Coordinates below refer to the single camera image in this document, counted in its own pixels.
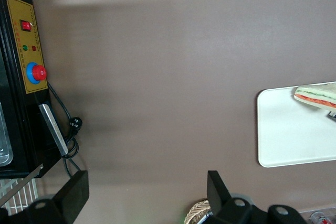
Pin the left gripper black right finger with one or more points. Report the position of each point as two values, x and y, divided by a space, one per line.
218 195

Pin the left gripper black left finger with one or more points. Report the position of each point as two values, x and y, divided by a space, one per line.
74 195

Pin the cream plastic tray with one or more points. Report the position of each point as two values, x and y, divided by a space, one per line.
288 134

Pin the round wicker basket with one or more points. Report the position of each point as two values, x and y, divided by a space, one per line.
195 209

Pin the clear acrylic bottle rack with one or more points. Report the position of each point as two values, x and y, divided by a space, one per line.
305 214

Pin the red cola bottle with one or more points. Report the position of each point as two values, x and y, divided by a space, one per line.
321 219

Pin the black sealing machine yellow panel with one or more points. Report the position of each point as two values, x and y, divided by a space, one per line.
15 103

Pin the wrapped triangle sandwich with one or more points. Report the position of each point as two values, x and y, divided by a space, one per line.
315 96

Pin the small black box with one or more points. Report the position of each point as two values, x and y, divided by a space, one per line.
333 115

